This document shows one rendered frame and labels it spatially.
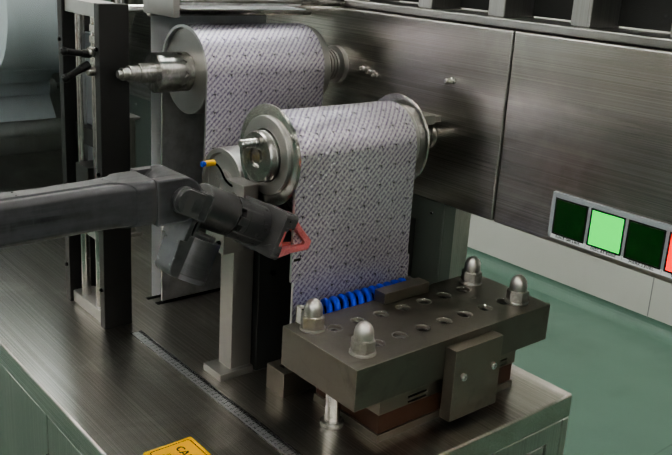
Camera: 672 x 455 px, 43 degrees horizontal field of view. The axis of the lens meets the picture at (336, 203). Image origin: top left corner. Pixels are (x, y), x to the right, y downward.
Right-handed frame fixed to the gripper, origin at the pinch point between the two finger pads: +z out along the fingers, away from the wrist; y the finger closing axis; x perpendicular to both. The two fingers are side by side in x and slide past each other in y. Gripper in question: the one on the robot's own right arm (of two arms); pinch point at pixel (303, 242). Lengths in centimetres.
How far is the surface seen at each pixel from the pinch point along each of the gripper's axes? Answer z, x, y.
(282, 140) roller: -9.4, 12.2, -1.9
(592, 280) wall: 281, 23, -113
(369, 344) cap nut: 1.3, -8.3, 18.0
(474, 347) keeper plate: 17.5, -4.1, 22.0
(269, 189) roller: -6.0, 5.2, -4.6
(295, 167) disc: -7.4, 9.4, 0.6
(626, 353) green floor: 260, -1, -74
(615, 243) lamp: 24.8, 16.8, 31.7
